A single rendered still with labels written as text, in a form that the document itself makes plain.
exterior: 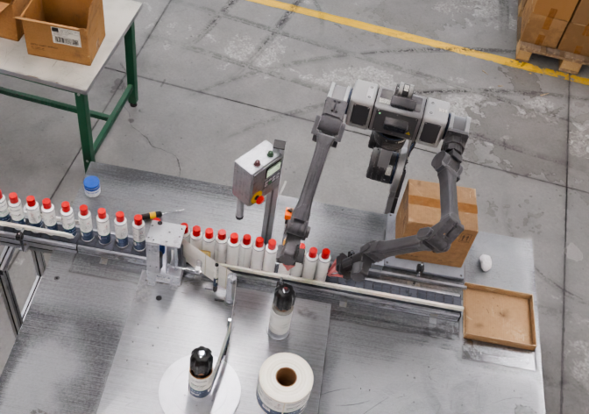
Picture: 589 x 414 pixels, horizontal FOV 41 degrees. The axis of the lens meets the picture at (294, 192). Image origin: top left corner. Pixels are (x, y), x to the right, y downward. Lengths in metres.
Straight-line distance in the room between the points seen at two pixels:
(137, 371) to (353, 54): 3.36
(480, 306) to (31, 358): 1.86
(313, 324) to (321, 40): 3.05
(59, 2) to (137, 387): 2.27
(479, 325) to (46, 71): 2.52
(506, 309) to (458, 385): 0.45
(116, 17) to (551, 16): 3.06
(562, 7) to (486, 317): 3.01
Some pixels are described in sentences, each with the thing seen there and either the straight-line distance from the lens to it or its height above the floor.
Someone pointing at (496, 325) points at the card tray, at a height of 0.83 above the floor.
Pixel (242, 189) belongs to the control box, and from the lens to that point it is 3.00.
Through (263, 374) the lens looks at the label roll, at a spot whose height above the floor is 1.02.
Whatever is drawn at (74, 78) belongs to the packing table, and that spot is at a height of 0.78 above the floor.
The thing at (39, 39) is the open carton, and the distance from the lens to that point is 4.37.
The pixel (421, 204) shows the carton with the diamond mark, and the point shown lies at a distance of 3.41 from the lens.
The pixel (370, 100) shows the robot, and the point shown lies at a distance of 3.18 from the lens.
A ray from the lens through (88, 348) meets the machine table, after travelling 3.24.
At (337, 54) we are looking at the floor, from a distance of 5.78.
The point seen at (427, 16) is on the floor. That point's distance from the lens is 6.34.
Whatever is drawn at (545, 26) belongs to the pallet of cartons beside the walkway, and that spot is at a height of 0.32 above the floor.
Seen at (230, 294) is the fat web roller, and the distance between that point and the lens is 3.18.
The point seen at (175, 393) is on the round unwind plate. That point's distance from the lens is 3.06.
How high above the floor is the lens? 3.65
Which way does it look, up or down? 49 degrees down
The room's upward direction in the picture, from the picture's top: 10 degrees clockwise
